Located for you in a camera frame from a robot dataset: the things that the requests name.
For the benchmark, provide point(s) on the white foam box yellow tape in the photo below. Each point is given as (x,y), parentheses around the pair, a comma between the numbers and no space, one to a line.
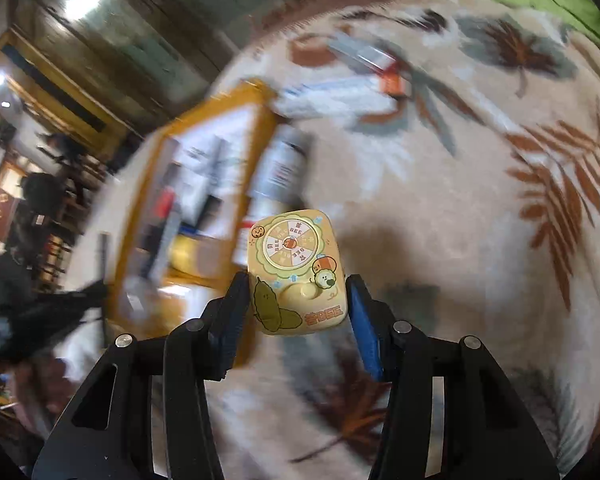
(220,130)

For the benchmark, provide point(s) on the white medicine box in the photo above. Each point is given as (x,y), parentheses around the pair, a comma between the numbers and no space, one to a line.
(195,195)

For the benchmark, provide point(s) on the wooden glass door cabinet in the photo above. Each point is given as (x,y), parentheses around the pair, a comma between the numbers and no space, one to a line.
(130,35)

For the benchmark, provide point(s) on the white tube red label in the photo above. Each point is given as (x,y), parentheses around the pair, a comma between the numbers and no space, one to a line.
(280,165)

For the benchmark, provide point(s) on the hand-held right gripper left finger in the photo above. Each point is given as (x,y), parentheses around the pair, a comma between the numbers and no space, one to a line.
(230,320)

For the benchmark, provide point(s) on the yellow packet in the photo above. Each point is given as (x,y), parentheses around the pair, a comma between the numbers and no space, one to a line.
(190,252)

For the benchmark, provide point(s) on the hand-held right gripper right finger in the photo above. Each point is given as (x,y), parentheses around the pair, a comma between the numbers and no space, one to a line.
(362,325)

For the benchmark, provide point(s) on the leaf printed blanket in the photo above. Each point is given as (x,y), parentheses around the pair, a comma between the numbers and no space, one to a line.
(480,260)

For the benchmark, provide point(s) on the long white box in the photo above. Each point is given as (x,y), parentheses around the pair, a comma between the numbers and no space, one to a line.
(340,95)

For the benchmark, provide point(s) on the dark furniture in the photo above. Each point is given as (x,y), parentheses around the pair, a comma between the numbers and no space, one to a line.
(40,195)

